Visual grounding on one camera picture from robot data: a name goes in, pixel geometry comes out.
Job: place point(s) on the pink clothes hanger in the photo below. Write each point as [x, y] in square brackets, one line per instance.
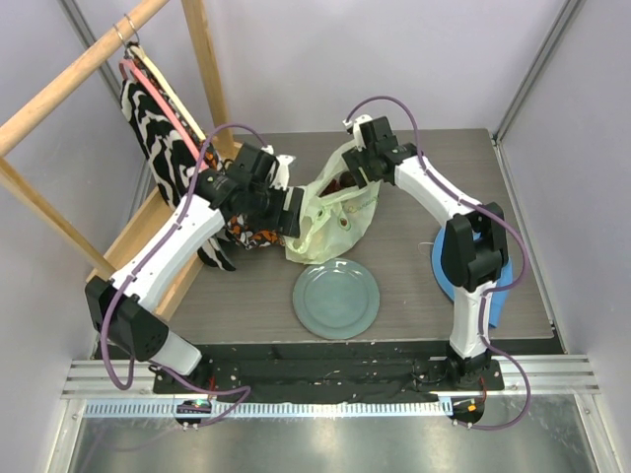
[130, 66]

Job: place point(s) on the blue cloth hat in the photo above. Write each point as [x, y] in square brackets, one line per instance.
[498, 300]

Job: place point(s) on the grey-blue round plate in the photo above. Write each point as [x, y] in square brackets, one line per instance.
[336, 300]

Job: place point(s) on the white cable duct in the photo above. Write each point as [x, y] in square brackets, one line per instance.
[197, 408]

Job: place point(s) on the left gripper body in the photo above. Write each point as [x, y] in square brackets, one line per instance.
[265, 207]

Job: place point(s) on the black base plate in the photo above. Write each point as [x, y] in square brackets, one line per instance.
[331, 373]

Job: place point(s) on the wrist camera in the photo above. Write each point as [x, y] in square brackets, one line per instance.
[282, 174]
[353, 127]

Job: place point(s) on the pale green plastic bag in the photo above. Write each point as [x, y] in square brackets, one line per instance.
[331, 224]

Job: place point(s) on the wooden clothes rack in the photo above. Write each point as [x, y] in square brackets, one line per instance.
[83, 159]

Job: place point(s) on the orange camouflage patterned cloth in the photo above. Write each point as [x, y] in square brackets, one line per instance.
[256, 239]

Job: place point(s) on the fake purple grape bunch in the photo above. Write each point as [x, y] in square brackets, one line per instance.
[332, 187]

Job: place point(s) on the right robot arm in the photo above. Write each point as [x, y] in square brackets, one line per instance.
[474, 250]

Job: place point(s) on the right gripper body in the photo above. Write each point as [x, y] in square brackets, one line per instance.
[356, 162]

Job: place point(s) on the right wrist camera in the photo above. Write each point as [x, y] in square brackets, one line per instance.
[353, 127]

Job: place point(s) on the black white patterned garment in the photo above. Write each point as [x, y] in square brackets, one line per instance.
[169, 160]

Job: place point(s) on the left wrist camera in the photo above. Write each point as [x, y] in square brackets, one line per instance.
[282, 174]

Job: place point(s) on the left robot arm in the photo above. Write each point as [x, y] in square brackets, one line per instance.
[122, 308]

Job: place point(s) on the cream clothes hanger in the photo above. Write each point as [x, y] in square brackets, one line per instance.
[139, 55]

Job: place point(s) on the fake dark plum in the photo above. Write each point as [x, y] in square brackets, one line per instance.
[346, 180]

